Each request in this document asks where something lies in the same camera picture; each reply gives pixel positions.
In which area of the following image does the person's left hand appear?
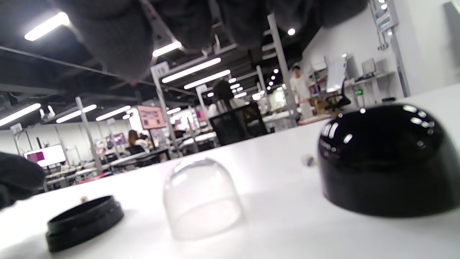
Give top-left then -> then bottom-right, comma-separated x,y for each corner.
0,151 -> 46,210

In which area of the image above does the person's right hand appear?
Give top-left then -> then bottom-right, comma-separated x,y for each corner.
54,0 -> 369,80

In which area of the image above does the black dice shaker base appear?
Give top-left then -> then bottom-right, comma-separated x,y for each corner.
46,195 -> 125,253

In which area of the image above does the clear dice shaker dome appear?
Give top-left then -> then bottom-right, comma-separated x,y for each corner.
163,158 -> 245,241

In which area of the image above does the black dice shaker dome cover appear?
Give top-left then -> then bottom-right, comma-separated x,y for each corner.
317,104 -> 460,218

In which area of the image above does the white screen monitor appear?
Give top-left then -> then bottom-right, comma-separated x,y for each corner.
24,145 -> 67,168

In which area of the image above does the long ceiling light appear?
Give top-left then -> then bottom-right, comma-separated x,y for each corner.
184,69 -> 231,90
24,12 -> 71,41
161,58 -> 222,84
0,103 -> 41,127

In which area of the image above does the pink screen monitor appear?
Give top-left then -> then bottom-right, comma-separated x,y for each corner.
137,105 -> 166,130

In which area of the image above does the black office chair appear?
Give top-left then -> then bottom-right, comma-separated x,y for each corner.
325,92 -> 351,112
210,103 -> 268,146

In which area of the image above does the metal frame post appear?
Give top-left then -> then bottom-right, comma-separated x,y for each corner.
151,67 -> 180,159
267,14 -> 299,120
74,97 -> 104,176

